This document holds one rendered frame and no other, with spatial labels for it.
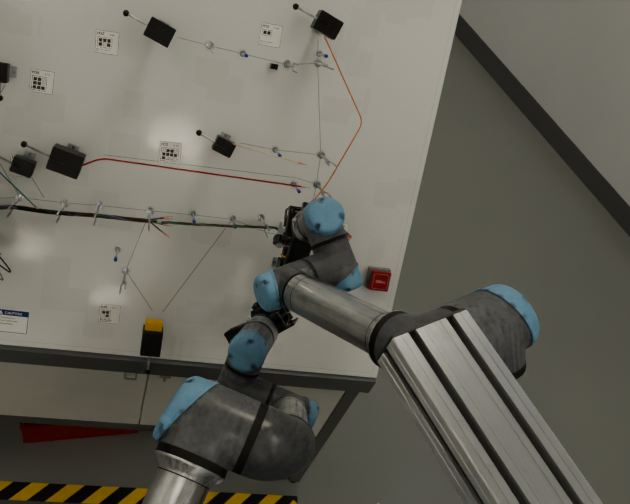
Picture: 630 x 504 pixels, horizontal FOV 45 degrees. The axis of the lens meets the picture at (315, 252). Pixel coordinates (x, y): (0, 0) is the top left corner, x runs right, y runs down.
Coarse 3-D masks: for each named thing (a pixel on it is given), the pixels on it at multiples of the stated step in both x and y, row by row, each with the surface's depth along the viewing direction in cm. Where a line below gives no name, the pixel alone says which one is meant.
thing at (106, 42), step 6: (96, 30) 164; (102, 30) 164; (96, 36) 164; (102, 36) 164; (108, 36) 165; (114, 36) 165; (96, 42) 164; (102, 42) 165; (108, 42) 165; (114, 42) 165; (96, 48) 165; (102, 48) 165; (108, 48) 165; (114, 48) 165; (108, 54) 166; (114, 54) 166
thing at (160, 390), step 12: (156, 384) 206; (168, 384) 207; (180, 384) 207; (144, 396) 213; (156, 396) 212; (168, 396) 212; (312, 396) 216; (324, 396) 216; (336, 396) 217; (144, 408) 218; (156, 408) 218; (324, 408) 223; (144, 420) 224; (156, 420) 224; (324, 420) 229
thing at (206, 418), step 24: (192, 384) 117; (216, 384) 119; (168, 408) 114; (192, 408) 114; (216, 408) 115; (240, 408) 116; (264, 408) 118; (168, 432) 115; (192, 432) 113; (216, 432) 114; (240, 432) 114; (168, 456) 113; (192, 456) 112; (216, 456) 114; (240, 456) 114; (168, 480) 112; (192, 480) 113; (216, 480) 115
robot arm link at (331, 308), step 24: (288, 264) 145; (264, 288) 140; (288, 288) 138; (312, 288) 134; (336, 288) 133; (312, 312) 132; (336, 312) 126; (360, 312) 123; (384, 312) 121; (432, 312) 115; (360, 336) 121; (384, 336) 115
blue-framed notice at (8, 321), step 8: (0, 312) 178; (8, 312) 178; (16, 312) 179; (24, 312) 179; (0, 320) 179; (8, 320) 179; (16, 320) 179; (24, 320) 180; (0, 328) 179; (8, 328) 180; (16, 328) 180; (24, 328) 180
